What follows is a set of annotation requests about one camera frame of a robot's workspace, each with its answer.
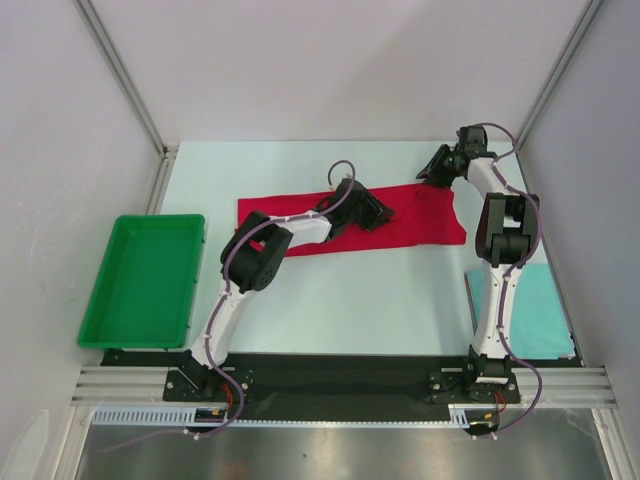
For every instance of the folded teal t-shirt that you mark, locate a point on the folded teal t-shirt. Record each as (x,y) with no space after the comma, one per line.
(538,326)

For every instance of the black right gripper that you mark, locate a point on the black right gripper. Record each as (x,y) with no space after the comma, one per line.
(441,163)

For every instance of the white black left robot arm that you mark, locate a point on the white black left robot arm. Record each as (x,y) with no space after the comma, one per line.
(252,258)

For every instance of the white slotted cable duct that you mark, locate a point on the white slotted cable duct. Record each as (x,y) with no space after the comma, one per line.
(451,417)

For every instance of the left aluminium corner post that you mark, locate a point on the left aluminium corner post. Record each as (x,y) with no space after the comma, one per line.
(125,82)

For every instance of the right aluminium corner post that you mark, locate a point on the right aluminium corner post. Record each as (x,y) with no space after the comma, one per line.
(586,20)

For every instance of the red t-shirt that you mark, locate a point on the red t-shirt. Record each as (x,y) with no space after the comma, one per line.
(424,215)

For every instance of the aluminium corner post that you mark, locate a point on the aluminium corner post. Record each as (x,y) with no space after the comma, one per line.
(125,82)
(586,20)

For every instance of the aluminium front frame rail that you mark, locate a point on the aluminium front frame rail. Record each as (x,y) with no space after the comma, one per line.
(549,388)

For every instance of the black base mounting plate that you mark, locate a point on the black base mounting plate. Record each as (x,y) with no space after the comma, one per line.
(377,410)

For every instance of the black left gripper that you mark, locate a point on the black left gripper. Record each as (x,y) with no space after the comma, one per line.
(383,212)

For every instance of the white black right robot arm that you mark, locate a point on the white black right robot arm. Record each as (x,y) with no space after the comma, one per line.
(507,236)

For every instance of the green plastic bin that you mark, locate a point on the green plastic bin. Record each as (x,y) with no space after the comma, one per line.
(144,291)

